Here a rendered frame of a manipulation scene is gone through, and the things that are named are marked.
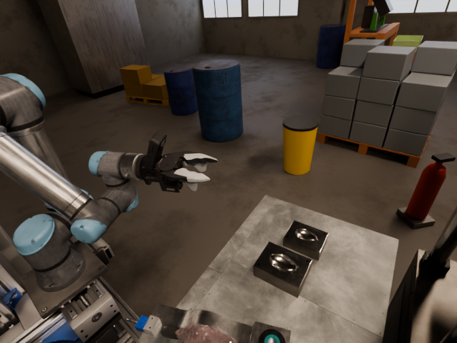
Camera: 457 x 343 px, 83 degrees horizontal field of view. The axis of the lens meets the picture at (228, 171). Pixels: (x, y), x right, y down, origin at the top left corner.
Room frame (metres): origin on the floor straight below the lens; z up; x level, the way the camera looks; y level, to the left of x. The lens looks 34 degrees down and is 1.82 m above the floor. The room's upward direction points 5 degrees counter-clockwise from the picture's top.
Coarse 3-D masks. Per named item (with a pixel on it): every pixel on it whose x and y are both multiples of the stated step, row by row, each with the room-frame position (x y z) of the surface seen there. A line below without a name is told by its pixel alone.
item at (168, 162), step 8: (144, 160) 0.62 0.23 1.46; (160, 160) 0.60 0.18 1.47; (168, 160) 0.59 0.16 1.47; (176, 160) 0.59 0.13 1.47; (136, 168) 0.59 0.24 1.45; (144, 168) 0.60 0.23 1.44; (160, 168) 0.56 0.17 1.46; (168, 168) 0.56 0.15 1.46; (176, 168) 0.57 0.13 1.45; (144, 176) 0.60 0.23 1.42; (152, 176) 0.60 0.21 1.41; (160, 176) 0.56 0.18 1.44; (160, 184) 0.57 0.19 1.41; (168, 184) 0.57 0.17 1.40; (176, 184) 0.56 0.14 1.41; (176, 192) 0.56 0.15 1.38
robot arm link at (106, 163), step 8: (96, 152) 0.66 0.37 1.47; (104, 152) 0.65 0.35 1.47; (112, 152) 0.65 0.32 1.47; (120, 152) 0.65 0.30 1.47; (96, 160) 0.63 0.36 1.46; (104, 160) 0.63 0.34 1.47; (112, 160) 0.62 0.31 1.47; (120, 160) 0.61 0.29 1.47; (96, 168) 0.62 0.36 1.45; (104, 168) 0.61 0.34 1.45; (112, 168) 0.61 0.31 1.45; (104, 176) 0.61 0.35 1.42; (112, 176) 0.61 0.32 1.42; (120, 176) 0.60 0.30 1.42; (112, 184) 0.61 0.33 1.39
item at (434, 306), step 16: (416, 256) 0.72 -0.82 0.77; (416, 272) 0.63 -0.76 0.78; (448, 272) 0.62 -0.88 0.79; (416, 288) 0.56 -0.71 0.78; (432, 288) 0.56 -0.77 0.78; (448, 288) 0.55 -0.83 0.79; (416, 304) 0.50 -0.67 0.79; (432, 304) 0.49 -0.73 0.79; (448, 304) 0.49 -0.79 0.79; (416, 320) 0.44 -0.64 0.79; (432, 320) 0.44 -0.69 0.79; (448, 320) 0.43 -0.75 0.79; (416, 336) 0.39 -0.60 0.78; (432, 336) 0.39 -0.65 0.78
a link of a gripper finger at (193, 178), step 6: (180, 174) 0.54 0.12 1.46; (186, 174) 0.53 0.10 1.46; (192, 174) 0.53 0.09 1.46; (198, 174) 0.53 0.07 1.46; (204, 174) 0.53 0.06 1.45; (180, 180) 0.55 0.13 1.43; (192, 180) 0.52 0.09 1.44; (198, 180) 0.52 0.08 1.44; (204, 180) 0.52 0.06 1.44; (192, 186) 0.54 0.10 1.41
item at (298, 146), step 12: (288, 120) 2.66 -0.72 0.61; (300, 120) 2.64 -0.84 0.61; (312, 120) 2.61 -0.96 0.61; (288, 132) 2.51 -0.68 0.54; (300, 132) 2.43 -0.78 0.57; (312, 132) 2.45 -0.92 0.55; (288, 144) 2.51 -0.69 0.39; (300, 144) 2.44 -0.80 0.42; (312, 144) 2.48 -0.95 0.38; (288, 156) 2.51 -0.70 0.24; (300, 156) 2.44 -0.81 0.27; (288, 168) 2.51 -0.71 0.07; (300, 168) 2.45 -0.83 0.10
